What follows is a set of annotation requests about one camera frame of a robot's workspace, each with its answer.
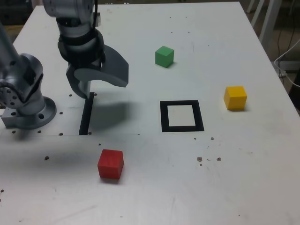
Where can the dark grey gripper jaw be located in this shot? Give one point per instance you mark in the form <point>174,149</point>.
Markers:
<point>75,84</point>

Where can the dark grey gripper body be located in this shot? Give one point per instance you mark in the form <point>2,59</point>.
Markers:
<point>84,65</point>

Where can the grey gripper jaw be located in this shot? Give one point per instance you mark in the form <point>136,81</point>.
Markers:
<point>112,68</point>

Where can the green cube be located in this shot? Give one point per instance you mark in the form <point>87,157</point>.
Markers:
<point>164,57</point>

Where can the red cube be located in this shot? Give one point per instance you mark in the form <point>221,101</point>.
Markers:
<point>110,164</point>

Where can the yellow cube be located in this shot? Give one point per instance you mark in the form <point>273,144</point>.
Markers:
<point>235,98</point>

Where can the black tape square outline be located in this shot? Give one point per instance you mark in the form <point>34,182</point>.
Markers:
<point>164,117</point>

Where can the black tape strip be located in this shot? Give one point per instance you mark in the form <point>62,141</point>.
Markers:
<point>85,117</point>

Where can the white furniture legs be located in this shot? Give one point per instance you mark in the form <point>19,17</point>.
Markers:
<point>263,16</point>

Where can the small white camera box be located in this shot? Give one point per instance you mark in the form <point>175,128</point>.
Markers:
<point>99,19</point>

